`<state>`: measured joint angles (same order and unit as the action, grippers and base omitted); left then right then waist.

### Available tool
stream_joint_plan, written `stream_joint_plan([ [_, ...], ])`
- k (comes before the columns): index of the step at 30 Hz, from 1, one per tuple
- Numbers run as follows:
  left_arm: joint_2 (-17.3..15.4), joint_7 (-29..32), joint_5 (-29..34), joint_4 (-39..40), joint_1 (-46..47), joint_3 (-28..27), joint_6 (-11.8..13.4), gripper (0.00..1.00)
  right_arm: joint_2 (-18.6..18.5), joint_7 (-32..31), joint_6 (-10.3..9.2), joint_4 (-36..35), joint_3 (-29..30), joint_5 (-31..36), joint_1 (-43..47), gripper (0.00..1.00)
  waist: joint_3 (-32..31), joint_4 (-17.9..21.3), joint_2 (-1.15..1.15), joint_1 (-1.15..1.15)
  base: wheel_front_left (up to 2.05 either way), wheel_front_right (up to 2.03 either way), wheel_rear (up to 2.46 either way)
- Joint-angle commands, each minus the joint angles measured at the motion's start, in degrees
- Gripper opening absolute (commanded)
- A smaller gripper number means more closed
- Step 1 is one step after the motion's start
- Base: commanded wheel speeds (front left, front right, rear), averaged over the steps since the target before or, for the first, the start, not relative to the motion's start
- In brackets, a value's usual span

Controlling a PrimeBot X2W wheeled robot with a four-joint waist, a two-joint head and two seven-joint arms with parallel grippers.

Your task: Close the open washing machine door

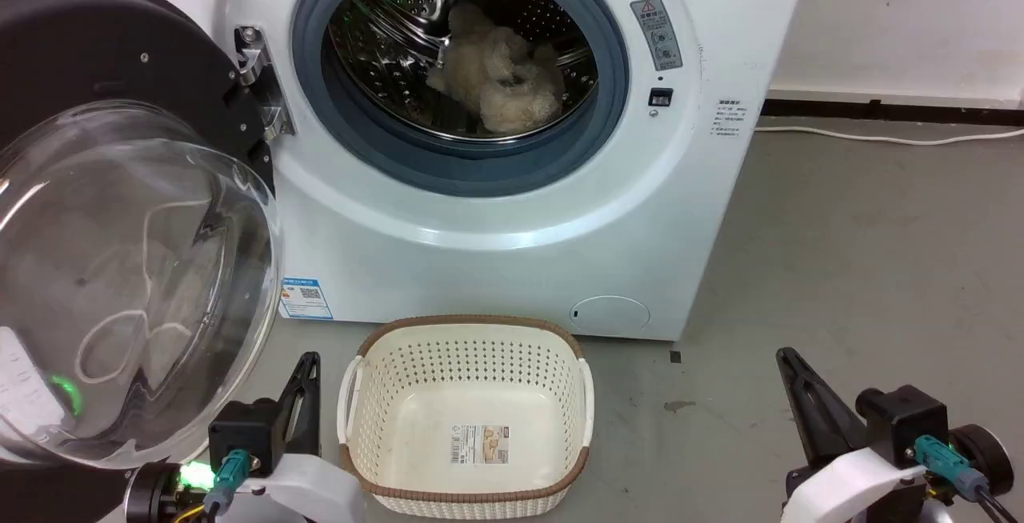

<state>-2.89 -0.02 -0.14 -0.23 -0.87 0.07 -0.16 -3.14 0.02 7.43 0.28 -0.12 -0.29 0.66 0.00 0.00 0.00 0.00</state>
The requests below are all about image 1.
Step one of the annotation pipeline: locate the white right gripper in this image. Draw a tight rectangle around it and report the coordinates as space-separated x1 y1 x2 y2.
775 347 929 523

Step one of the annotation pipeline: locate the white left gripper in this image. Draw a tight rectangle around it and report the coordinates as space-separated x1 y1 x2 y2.
230 351 366 523

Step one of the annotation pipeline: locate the black round glass washer door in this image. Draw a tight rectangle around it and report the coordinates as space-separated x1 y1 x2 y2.
0 0 285 523

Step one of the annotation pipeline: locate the white front-load washing machine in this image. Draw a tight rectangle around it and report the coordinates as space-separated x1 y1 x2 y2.
104 0 815 342

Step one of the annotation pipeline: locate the metal door hinge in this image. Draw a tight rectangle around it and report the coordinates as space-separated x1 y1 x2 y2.
233 26 296 140

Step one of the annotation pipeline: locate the blue QR code sticker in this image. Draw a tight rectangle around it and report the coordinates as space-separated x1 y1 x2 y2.
279 277 334 321

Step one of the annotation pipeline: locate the cream perforated laundry basket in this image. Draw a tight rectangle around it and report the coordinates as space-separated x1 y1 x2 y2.
337 314 595 521

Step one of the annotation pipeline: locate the black baseboard strip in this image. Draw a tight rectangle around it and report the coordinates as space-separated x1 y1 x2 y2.
760 97 1024 126

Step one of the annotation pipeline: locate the beige fluffy plush toy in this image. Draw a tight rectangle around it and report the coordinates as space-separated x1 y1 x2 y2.
425 2 566 134

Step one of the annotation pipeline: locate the grey warning sticker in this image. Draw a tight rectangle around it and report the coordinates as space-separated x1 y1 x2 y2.
630 0 685 72

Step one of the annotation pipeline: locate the teal-plug left gripper cable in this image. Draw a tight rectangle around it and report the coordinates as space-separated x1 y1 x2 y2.
202 449 254 523

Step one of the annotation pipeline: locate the teal-plug gripper cable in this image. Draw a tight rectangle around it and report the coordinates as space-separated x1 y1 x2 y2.
202 449 254 523
914 434 1021 523

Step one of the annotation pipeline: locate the teal-plug right gripper cable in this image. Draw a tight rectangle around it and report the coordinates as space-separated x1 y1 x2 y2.
914 434 1021 523

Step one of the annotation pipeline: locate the white floor cable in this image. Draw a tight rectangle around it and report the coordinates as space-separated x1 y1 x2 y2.
753 125 1024 146

